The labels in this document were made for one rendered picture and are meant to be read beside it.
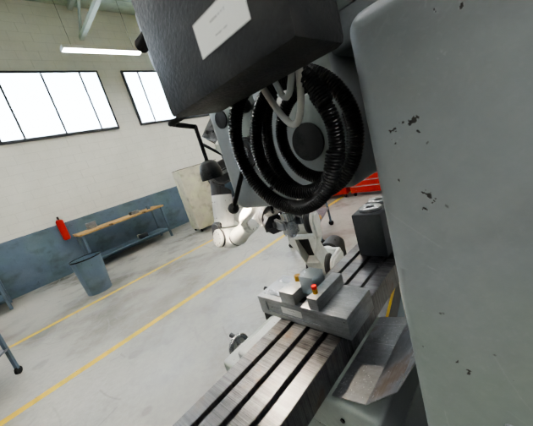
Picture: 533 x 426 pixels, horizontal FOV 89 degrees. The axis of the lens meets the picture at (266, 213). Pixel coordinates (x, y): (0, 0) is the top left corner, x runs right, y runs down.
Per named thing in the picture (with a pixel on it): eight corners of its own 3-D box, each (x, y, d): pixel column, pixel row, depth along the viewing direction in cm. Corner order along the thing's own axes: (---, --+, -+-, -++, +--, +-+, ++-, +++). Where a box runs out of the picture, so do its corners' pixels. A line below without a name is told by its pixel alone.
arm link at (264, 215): (261, 213, 78) (249, 209, 89) (270, 243, 80) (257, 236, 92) (298, 199, 82) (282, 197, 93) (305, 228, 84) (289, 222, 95)
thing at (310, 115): (277, 198, 61) (241, 77, 55) (331, 171, 77) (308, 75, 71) (356, 188, 47) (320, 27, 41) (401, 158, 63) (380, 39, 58)
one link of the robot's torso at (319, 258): (314, 264, 183) (286, 208, 162) (343, 264, 172) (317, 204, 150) (307, 282, 172) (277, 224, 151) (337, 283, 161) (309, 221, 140)
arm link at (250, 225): (251, 210, 93) (234, 227, 103) (273, 218, 97) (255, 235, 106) (253, 195, 97) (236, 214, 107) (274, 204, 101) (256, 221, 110)
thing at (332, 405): (245, 379, 96) (234, 352, 93) (301, 319, 119) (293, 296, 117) (389, 468, 60) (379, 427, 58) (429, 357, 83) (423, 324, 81)
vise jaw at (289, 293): (281, 302, 87) (277, 291, 86) (307, 278, 97) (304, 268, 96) (295, 305, 83) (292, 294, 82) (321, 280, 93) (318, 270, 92)
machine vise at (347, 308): (262, 312, 97) (253, 286, 95) (288, 289, 107) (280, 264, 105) (352, 341, 72) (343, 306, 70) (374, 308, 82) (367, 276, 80)
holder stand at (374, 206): (359, 255, 117) (349, 212, 113) (377, 235, 132) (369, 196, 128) (388, 257, 109) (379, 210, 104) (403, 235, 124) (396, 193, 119)
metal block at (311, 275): (302, 292, 85) (298, 275, 84) (313, 283, 89) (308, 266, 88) (316, 296, 82) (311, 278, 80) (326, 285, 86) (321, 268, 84)
